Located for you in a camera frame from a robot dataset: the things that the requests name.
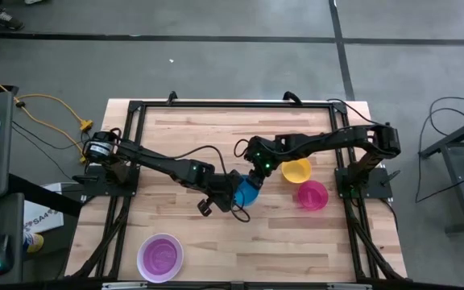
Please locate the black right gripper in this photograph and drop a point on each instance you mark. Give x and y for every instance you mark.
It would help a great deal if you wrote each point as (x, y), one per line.
(262, 155)

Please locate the pink translucent plastic bowl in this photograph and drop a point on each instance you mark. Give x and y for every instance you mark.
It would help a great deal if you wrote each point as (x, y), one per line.
(313, 195)

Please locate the blue plastic bowl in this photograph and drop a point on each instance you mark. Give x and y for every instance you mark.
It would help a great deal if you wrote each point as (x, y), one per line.
(249, 195)

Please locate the purple translucent plastic bowl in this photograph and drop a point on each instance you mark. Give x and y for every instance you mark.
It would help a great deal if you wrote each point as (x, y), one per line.
(160, 258)

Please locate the yellow plastic bowl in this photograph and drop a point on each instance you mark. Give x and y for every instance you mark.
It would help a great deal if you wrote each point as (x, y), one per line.
(296, 171)

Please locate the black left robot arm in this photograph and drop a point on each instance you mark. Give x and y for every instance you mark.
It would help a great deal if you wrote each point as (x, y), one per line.
(151, 159)

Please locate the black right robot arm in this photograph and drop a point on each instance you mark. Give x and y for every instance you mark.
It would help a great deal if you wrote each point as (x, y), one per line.
(349, 139)

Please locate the person's dark shoe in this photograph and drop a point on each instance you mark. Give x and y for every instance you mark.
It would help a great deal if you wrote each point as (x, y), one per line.
(8, 20)

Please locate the grey metal bar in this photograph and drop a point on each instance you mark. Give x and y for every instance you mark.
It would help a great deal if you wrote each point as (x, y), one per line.
(236, 287)

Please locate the person's yellow shoe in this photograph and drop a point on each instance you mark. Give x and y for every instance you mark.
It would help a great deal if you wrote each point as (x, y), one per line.
(34, 243)

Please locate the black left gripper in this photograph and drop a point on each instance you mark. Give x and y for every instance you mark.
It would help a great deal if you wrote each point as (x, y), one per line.
(224, 191)

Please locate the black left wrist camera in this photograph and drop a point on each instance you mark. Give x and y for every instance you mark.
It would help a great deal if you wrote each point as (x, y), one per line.
(204, 207)

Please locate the black metal stand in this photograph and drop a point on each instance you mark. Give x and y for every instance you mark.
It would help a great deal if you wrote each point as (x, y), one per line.
(461, 161)

